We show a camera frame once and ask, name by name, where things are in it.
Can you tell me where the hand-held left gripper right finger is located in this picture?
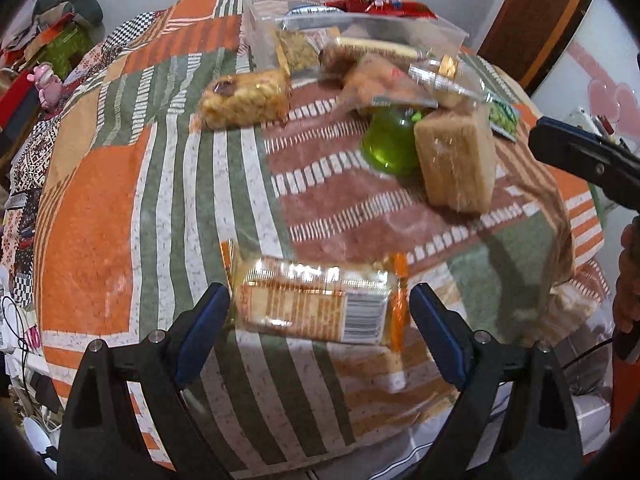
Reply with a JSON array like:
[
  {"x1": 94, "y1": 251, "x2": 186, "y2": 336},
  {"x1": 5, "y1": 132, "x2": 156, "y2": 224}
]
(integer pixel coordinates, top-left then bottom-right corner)
[{"x1": 409, "y1": 283, "x2": 584, "y2": 480}]

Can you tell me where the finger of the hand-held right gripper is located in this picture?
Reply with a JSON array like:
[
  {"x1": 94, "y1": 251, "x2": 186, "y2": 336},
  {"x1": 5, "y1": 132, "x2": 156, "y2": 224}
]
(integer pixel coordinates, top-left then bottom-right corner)
[{"x1": 529, "y1": 116, "x2": 640, "y2": 211}]

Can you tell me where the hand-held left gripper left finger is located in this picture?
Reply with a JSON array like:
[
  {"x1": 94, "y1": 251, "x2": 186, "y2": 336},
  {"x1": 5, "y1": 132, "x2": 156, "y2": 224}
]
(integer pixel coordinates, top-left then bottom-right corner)
[{"x1": 60, "y1": 282, "x2": 232, "y2": 480}]

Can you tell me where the orange clear wafer packet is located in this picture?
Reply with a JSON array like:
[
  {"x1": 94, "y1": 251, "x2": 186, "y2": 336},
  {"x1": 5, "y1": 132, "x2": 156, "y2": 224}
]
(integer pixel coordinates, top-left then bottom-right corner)
[{"x1": 221, "y1": 239, "x2": 410, "y2": 352}]

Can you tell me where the person's right hand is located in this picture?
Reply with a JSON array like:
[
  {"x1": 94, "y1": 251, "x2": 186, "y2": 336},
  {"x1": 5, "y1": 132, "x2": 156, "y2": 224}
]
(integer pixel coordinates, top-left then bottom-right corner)
[{"x1": 613, "y1": 215, "x2": 640, "y2": 332}]

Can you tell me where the green snack packet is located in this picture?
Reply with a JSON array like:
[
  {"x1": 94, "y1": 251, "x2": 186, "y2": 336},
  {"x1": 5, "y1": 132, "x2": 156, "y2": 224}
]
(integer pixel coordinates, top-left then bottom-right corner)
[{"x1": 486, "y1": 97, "x2": 519, "y2": 139}]

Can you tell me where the white cabinet with pink hearts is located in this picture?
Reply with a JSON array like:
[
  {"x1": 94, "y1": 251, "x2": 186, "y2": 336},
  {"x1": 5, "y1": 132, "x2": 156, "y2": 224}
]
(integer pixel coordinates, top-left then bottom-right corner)
[{"x1": 529, "y1": 0, "x2": 640, "y2": 137}]

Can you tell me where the tan cake block packet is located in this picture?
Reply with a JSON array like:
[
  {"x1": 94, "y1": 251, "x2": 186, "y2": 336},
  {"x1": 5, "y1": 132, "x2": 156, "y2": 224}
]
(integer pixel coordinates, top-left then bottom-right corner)
[{"x1": 413, "y1": 109, "x2": 497, "y2": 215}]

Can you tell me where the patchwork striped blanket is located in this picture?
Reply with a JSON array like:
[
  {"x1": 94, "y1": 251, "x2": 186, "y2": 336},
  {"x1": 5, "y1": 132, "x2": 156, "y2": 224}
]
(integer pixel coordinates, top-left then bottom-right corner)
[{"x1": 31, "y1": 0, "x2": 612, "y2": 472}]

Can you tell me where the brown wooden door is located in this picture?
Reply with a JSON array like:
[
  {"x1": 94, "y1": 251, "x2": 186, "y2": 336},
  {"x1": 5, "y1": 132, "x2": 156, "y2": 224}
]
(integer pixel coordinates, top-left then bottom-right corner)
[{"x1": 476, "y1": 0, "x2": 599, "y2": 97}]

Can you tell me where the clear gold candy packet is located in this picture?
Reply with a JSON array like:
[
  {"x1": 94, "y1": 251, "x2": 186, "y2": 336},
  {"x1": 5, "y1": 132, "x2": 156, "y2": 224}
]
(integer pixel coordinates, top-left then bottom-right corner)
[{"x1": 408, "y1": 53, "x2": 495, "y2": 107}]

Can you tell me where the brown pastry packet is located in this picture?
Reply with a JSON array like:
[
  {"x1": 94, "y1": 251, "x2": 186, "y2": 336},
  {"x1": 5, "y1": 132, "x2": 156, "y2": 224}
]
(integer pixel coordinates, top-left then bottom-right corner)
[{"x1": 339, "y1": 54, "x2": 442, "y2": 117}]

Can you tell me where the white yellow stick packet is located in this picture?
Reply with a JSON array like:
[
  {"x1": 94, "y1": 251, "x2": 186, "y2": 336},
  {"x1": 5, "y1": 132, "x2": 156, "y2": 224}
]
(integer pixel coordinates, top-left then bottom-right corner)
[{"x1": 334, "y1": 35, "x2": 422, "y2": 62}]

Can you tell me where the puffed rice bar packet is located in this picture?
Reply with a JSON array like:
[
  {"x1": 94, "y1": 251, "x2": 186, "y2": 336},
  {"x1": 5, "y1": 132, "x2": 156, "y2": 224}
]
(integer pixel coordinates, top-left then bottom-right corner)
[{"x1": 199, "y1": 70, "x2": 292, "y2": 130}]

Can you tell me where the red snack packet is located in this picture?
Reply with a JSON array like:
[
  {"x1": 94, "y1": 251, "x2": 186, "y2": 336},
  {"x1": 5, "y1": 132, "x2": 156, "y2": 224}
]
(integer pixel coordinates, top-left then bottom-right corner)
[{"x1": 324, "y1": 0, "x2": 434, "y2": 20}]

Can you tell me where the pink toy figure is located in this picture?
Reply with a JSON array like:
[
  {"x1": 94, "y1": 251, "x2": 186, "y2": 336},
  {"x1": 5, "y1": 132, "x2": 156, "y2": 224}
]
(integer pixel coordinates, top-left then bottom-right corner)
[{"x1": 29, "y1": 61, "x2": 64, "y2": 112}]

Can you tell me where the clear zip bag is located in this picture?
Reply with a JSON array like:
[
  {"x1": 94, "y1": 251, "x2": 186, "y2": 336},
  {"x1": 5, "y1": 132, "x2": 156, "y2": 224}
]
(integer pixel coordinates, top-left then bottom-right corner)
[{"x1": 244, "y1": 0, "x2": 470, "y2": 83}]

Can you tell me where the granola bar packet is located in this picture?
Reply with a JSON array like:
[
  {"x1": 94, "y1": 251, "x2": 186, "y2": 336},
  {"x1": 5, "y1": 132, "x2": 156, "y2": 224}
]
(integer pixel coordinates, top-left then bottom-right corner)
[{"x1": 274, "y1": 29, "x2": 322, "y2": 72}]

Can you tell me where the green plastic bag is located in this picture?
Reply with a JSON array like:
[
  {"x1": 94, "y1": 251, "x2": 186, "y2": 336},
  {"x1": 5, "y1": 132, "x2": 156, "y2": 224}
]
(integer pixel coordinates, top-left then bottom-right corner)
[{"x1": 44, "y1": 26, "x2": 97, "y2": 77}]

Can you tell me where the dark grey cloth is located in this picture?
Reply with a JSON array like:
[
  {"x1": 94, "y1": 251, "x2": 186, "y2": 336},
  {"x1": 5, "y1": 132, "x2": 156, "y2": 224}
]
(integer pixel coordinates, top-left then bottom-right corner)
[{"x1": 34, "y1": 0, "x2": 105, "y2": 27}]

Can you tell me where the black cable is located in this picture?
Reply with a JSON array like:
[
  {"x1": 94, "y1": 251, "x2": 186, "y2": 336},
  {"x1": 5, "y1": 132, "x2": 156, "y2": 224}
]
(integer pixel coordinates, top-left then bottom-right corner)
[
  {"x1": 562, "y1": 336, "x2": 620, "y2": 372},
  {"x1": 0, "y1": 294, "x2": 42, "y2": 357}
]

